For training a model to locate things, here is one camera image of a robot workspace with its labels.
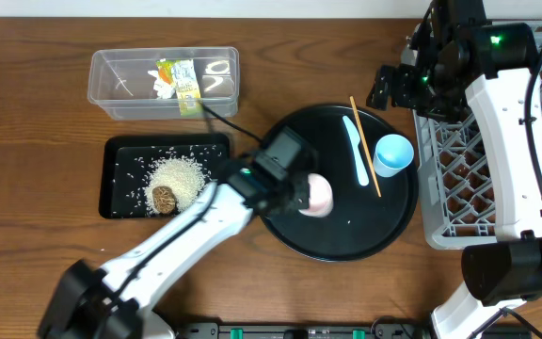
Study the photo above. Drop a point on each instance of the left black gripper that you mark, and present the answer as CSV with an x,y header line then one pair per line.
x,y
296,194

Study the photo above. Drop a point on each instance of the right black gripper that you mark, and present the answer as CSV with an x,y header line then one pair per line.
x,y
394,88

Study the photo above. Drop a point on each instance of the pink cup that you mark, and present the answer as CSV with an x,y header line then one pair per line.
x,y
320,198

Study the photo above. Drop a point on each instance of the brown food lump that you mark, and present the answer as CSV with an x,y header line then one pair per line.
x,y
163,200

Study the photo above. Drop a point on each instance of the white tissue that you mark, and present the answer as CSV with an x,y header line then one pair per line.
x,y
162,85

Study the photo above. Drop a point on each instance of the green yellow snack wrapper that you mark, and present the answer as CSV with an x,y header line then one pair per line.
x,y
183,76

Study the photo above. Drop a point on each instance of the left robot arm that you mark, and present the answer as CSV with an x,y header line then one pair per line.
x,y
116,300

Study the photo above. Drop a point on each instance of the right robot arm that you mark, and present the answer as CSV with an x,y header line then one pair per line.
x,y
497,277

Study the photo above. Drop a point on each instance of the grey dishwasher rack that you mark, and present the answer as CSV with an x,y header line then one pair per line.
x,y
481,178

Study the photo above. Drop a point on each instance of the wooden chopstick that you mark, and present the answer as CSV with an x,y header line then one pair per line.
x,y
365,145

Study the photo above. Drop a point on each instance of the light blue cup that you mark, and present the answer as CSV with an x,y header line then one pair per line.
x,y
393,153

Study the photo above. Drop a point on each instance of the round black tray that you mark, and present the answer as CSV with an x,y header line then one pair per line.
x,y
362,222

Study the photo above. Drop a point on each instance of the pile of white rice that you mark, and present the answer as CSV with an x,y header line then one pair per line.
x,y
184,175

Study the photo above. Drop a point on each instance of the black rectangular tray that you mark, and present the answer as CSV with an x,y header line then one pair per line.
x,y
130,162

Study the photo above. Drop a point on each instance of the clear plastic bin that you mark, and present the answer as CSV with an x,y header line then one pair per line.
x,y
120,85

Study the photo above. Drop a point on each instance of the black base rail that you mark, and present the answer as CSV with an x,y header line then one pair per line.
x,y
385,327

